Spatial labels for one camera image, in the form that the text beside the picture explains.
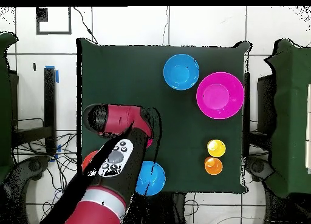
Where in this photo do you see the neighbouring green cloth table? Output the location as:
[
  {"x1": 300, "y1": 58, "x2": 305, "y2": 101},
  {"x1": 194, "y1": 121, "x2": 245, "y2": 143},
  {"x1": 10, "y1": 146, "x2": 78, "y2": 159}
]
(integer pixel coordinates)
[
  {"x1": 264, "y1": 38, "x2": 311, "y2": 198},
  {"x1": 0, "y1": 32, "x2": 19, "y2": 183}
]

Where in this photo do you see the black post with blue tape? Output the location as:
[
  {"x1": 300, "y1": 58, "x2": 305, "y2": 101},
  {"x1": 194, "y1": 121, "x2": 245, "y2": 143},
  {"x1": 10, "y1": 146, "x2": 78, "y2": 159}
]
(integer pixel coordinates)
[{"x1": 43, "y1": 66, "x2": 60, "y2": 157}]

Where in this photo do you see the tangle of floor cables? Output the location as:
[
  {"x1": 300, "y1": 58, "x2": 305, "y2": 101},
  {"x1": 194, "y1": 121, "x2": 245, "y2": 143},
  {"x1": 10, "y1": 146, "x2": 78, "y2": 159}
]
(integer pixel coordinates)
[{"x1": 14, "y1": 131, "x2": 83, "y2": 222}]

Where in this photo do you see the yellow cup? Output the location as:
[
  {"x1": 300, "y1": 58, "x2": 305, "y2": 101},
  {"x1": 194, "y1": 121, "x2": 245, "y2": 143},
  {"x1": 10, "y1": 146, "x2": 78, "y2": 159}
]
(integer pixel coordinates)
[{"x1": 207, "y1": 139, "x2": 227, "y2": 158}]

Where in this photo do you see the medium blue bowl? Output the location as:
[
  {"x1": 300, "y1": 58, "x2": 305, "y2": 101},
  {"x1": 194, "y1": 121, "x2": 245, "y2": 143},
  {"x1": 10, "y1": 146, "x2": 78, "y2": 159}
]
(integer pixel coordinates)
[{"x1": 135, "y1": 160, "x2": 166, "y2": 196}]

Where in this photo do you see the large blue bowl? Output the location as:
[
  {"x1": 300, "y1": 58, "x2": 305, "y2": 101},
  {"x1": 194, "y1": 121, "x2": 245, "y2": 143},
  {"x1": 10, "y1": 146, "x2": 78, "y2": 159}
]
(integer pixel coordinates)
[{"x1": 163, "y1": 53, "x2": 200, "y2": 91}]

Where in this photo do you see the large orange-red bowl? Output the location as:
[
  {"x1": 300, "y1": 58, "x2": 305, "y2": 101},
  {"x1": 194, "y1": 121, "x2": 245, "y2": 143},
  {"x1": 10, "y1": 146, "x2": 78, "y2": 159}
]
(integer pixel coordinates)
[{"x1": 81, "y1": 150, "x2": 100, "y2": 172}]

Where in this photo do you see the large pink bowl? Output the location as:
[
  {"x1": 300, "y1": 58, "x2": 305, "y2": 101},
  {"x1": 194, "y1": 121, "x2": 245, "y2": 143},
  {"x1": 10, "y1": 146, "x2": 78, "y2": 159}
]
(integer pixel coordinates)
[{"x1": 196, "y1": 72, "x2": 245, "y2": 120}]

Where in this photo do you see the black pedestal leg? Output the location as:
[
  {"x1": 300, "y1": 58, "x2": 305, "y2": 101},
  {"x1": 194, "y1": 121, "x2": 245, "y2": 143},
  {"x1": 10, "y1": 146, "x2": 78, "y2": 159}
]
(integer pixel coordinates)
[
  {"x1": 245, "y1": 158, "x2": 275, "y2": 183},
  {"x1": 14, "y1": 155, "x2": 52, "y2": 186}
]

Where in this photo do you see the dark green table cloth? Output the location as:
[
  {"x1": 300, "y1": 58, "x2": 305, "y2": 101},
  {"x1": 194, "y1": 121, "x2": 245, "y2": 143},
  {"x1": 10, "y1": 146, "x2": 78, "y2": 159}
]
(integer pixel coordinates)
[{"x1": 76, "y1": 38, "x2": 252, "y2": 194}]

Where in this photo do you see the dark square floor frame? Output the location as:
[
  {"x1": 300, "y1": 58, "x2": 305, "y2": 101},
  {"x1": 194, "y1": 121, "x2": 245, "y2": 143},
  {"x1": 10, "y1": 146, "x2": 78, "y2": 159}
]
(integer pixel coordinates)
[{"x1": 36, "y1": 6, "x2": 72, "y2": 35}]

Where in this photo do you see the thin black floor cable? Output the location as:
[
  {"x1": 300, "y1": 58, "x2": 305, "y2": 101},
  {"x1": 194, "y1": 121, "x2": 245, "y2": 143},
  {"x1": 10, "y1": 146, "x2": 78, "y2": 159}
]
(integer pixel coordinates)
[{"x1": 72, "y1": 6, "x2": 99, "y2": 45}]

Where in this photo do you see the orange cup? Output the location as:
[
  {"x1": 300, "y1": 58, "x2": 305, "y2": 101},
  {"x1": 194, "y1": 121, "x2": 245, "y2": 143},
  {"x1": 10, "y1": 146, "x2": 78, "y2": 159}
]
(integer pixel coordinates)
[{"x1": 204, "y1": 156, "x2": 224, "y2": 176}]

